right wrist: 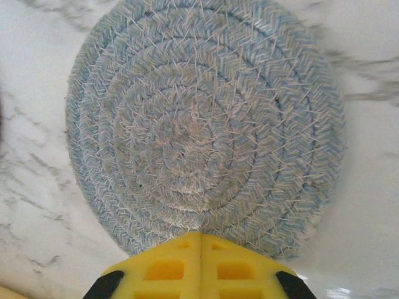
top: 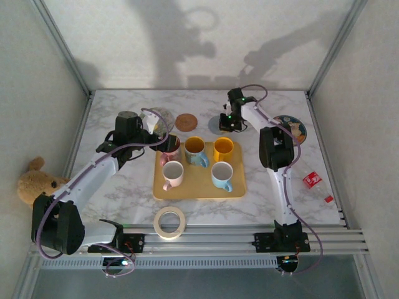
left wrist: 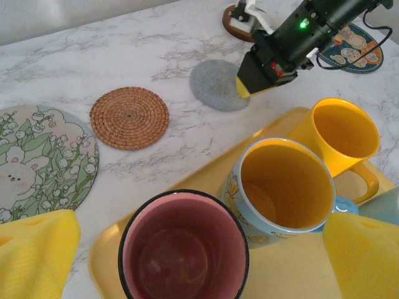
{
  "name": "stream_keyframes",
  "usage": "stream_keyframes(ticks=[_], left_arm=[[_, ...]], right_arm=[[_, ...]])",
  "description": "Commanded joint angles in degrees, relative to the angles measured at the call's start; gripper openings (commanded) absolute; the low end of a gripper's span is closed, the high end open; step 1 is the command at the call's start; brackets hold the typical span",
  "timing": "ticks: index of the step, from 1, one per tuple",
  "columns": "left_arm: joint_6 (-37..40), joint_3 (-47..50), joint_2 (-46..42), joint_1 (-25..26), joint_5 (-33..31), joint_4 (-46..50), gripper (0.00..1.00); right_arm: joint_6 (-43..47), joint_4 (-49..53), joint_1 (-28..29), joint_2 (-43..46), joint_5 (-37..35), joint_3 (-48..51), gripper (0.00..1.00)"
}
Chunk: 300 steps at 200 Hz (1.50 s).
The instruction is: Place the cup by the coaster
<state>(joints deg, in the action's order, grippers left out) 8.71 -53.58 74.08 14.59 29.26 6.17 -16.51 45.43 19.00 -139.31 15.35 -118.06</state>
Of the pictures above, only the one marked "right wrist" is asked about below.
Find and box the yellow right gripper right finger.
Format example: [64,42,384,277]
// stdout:
[199,232,319,299]

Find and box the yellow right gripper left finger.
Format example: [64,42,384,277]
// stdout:
[82,230,200,299]

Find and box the blue grey woven coaster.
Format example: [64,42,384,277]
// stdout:
[64,0,347,261]

